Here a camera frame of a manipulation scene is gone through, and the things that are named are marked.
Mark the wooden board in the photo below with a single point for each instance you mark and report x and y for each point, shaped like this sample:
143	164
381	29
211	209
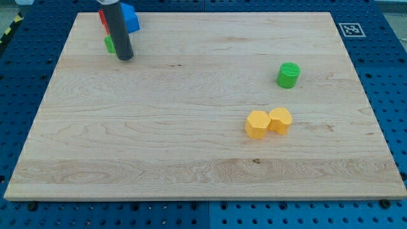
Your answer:
170	123

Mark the yellow hexagon block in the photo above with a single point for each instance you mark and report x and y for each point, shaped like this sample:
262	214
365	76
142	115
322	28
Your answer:
257	124

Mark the yellow heart block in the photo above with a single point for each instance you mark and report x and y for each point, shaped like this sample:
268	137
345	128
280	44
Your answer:
281	120

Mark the green cylinder block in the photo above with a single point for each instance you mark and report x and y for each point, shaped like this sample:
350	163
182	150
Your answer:
288	75

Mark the small green block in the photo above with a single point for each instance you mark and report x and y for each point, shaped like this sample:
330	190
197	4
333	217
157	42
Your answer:
109	44

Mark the blue block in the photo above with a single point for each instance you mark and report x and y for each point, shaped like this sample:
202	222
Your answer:
131	18

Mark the red block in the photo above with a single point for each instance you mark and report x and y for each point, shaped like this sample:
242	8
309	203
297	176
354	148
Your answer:
103	21

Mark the white fiducial marker tag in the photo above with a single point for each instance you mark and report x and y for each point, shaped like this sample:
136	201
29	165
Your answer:
352	30

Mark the yellow black hazard tape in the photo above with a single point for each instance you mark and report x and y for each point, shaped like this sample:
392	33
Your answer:
12	29

